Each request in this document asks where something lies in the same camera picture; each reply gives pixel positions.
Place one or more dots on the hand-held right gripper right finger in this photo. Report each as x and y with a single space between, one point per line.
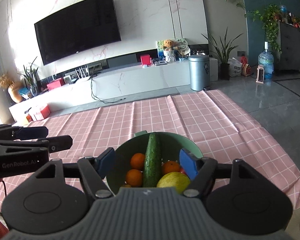
188 165

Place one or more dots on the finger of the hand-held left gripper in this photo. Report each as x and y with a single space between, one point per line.
32 132
57 142

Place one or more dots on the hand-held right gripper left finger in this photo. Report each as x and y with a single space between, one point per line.
107 161

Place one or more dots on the red tomato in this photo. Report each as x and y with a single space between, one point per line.
183 171

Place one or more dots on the orange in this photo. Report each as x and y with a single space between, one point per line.
134 177
170 168
137 161

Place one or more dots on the yellow-green lemon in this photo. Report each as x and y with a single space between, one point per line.
173 182

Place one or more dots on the green bowl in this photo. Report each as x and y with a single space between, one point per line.
175 142

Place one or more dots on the red and white box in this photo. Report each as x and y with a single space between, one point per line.
40 112

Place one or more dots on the green cucumber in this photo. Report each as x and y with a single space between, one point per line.
152 163

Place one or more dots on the orange vase with dried flowers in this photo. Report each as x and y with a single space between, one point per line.
15 93

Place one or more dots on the pink checked tablecloth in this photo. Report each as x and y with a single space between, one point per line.
190 120

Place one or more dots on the potted plant in glass vase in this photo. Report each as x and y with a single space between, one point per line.
31 80

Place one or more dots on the flat red box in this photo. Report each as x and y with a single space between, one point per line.
55 84

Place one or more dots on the white desk clock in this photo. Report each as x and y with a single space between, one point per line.
69 79

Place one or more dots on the white router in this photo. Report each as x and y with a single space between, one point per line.
82 78

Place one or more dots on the white marble TV cabinet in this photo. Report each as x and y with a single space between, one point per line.
140 80

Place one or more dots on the grey metal trash can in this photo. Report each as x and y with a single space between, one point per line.
199 72

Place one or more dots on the long-leaf potted plant black pot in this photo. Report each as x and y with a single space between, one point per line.
224 71

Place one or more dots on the white plastic bag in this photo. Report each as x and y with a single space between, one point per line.
235 68

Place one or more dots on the small red box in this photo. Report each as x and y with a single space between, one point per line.
145 59

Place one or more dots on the red bag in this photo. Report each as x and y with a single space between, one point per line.
246 69

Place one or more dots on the black curved television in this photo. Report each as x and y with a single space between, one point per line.
77 27

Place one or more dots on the small pink space heater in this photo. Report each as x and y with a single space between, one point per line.
260 73

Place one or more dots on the teddy bear flower pot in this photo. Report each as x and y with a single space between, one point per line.
168 50

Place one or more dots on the round painted fan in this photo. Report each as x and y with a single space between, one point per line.
182 44

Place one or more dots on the blue water bottle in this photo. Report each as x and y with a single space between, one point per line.
265 62

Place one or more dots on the grey cabinet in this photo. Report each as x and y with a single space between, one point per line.
290 52

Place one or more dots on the trailing vine plant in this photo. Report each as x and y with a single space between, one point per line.
270 22

